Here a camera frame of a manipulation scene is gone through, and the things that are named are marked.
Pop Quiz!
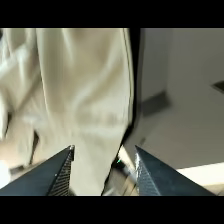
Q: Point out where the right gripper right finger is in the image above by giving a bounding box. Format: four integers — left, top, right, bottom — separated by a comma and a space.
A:
134, 144, 216, 197

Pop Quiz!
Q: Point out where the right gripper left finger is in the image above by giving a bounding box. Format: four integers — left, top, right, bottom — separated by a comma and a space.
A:
0, 144, 76, 197

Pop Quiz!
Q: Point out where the cream shirt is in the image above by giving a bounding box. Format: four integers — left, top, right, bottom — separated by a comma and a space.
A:
0, 27, 135, 197

